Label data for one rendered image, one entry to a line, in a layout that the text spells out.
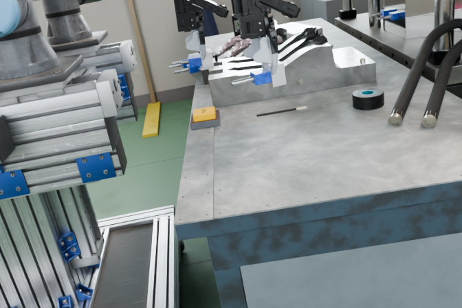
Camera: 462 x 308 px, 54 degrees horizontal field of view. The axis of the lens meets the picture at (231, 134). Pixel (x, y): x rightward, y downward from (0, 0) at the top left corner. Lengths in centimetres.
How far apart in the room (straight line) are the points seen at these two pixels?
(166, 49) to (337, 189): 361
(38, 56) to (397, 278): 93
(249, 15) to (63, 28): 76
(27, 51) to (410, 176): 87
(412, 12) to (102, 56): 123
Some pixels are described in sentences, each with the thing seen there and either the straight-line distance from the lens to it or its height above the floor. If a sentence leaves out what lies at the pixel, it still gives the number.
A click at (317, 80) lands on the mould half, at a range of 139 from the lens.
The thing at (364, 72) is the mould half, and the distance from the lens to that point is 143.
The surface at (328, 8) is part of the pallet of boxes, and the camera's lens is 361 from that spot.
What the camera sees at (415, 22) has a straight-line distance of 204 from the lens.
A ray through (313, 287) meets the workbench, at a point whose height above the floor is 60.
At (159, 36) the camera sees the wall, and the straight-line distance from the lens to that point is 433.
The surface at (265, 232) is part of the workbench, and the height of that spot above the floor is 74.
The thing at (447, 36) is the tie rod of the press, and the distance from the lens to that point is 163.
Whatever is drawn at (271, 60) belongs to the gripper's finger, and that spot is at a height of 98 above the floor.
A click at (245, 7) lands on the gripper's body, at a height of 110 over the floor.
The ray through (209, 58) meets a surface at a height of 93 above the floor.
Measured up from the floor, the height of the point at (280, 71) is 94.
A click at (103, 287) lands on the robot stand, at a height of 21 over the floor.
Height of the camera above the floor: 122
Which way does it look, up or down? 21 degrees down
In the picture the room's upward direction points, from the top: 10 degrees counter-clockwise
